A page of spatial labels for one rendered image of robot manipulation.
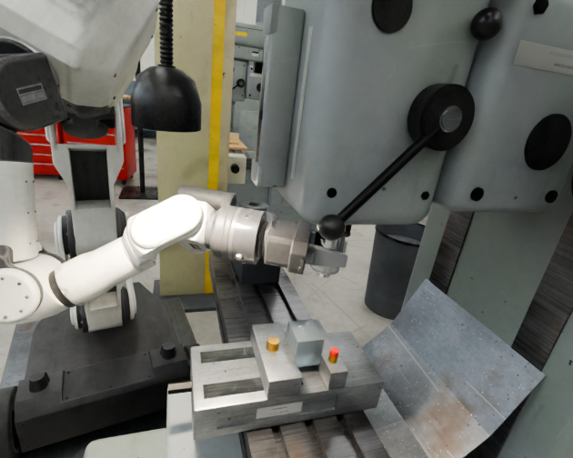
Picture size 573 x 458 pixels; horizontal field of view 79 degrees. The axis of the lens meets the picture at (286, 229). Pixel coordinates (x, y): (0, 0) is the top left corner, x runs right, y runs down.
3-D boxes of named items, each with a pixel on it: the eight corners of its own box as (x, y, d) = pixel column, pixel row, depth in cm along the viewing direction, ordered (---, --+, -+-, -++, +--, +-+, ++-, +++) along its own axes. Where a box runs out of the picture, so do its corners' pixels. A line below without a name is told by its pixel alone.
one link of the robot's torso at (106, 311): (73, 309, 126) (54, 204, 98) (133, 300, 136) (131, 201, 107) (74, 346, 116) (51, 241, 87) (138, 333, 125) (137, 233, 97)
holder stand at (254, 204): (240, 285, 104) (245, 223, 96) (227, 252, 123) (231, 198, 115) (278, 283, 108) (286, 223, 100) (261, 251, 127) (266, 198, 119)
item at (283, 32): (256, 187, 46) (272, 2, 38) (250, 179, 49) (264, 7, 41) (285, 188, 47) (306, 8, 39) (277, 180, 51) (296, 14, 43)
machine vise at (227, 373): (193, 441, 58) (194, 392, 54) (189, 373, 71) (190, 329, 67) (376, 408, 68) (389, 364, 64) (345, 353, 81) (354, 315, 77)
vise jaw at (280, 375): (266, 400, 59) (268, 382, 57) (249, 340, 72) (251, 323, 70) (299, 394, 60) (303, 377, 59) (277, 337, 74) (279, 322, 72)
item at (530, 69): (452, 216, 44) (530, -31, 34) (360, 169, 65) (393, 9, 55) (559, 217, 50) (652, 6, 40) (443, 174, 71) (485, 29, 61)
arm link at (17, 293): (-61, 328, 46) (-78, 156, 43) (-4, 296, 58) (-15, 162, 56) (38, 323, 49) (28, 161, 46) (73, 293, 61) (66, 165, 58)
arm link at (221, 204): (225, 252, 51) (152, 238, 52) (236, 268, 61) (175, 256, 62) (243, 184, 55) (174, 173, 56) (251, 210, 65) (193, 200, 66)
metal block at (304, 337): (293, 368, 64) (297, 342, 62) (284, 345, 69) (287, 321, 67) (319, 364, 65) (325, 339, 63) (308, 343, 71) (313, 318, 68)
